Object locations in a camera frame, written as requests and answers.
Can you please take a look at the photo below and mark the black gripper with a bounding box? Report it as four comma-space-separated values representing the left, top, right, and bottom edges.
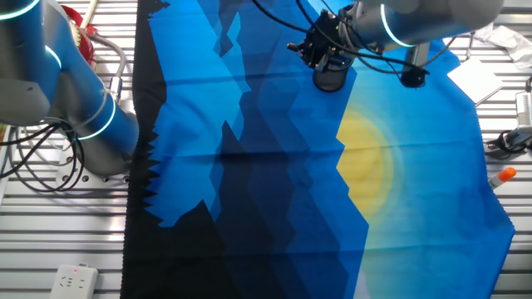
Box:
298, 10, 355, 71

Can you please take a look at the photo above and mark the dark mesh pen holder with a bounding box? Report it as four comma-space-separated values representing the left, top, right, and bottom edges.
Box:
312, 61, 354, 93

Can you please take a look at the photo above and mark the blue mountain print cloth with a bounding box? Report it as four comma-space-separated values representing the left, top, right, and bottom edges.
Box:
120, 0, 516, 299

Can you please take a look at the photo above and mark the white notebook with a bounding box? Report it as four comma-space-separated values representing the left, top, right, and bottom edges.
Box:
446, 56, 505, 106

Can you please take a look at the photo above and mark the white crumpled tissue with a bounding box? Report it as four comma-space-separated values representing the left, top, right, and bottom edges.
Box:
473, 22, 532, 70

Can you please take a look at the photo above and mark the wooden drumstick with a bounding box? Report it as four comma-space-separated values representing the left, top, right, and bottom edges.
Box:
80, 0, 100, 30

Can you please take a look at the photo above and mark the red drum with white skin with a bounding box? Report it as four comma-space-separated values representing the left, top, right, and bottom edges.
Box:
66, 14, 97, 70

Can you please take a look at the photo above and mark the orange capped marker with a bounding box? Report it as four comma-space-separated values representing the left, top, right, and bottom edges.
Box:
488, 166, 518, 190

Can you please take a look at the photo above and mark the white power strip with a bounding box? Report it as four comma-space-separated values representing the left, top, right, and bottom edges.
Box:
48, 262, 100, 299

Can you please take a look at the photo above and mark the black wrist cable bundle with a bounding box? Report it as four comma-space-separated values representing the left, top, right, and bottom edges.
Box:
251, 0, 458, 76

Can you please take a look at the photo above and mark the wrist camera with grey mount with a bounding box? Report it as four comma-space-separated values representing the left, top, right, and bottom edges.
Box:
398, 43, 431, 89

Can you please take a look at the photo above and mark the grey hose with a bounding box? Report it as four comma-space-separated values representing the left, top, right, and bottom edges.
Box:
85, 31, 128, 105

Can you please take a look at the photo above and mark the black stand cable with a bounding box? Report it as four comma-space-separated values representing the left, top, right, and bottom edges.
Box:
484, 129, 532, 161

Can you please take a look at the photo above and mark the small silver camera on stand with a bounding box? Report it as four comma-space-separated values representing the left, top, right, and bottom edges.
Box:
505, 91, 532, 146

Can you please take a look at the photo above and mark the red drum strap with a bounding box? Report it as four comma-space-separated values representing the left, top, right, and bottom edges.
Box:
57, 3, 99, 37

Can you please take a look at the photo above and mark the black base cable bundle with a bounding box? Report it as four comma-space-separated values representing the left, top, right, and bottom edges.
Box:
0, 122, 86, 193

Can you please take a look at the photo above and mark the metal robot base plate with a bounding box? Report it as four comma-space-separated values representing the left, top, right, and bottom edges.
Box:
56, 149, 131, 188

